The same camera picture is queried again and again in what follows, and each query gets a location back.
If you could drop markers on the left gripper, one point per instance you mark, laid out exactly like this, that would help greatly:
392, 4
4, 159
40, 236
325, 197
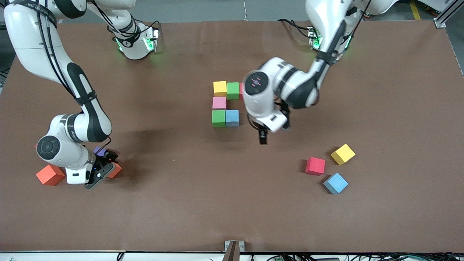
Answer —
262, 136

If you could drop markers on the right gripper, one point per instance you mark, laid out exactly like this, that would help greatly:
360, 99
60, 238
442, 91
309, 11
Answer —
107, 157

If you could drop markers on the orange foam block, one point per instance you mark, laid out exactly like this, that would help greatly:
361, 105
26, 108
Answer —
50, 174
116, 171

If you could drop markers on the blue foam block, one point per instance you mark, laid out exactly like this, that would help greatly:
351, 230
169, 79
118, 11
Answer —
335, 183
232, 118

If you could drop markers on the green foam block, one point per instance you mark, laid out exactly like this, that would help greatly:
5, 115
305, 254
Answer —
233, 90
218, 118

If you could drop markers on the pink foam block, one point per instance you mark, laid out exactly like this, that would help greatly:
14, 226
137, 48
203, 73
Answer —
219, 103

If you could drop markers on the yellow foam block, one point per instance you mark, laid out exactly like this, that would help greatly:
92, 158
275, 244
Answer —
343, 154
220, 88

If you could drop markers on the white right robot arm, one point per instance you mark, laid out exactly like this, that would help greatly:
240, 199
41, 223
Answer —
32, 36

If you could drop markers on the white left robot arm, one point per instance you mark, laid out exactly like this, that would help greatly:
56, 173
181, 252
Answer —
259, 103

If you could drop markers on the purple foam block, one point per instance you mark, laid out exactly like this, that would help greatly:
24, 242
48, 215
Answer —
98, 150

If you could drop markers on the brown table mat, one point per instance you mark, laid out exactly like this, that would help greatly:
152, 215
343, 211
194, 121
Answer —
232, 210

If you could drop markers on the metal base connector panel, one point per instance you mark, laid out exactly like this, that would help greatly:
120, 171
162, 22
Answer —
154, 40
314, 36

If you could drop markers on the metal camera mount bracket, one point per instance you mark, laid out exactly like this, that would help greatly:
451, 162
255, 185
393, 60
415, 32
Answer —
234, 248

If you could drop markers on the aluminium frame post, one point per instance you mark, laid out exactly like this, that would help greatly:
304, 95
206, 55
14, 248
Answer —
440, 23

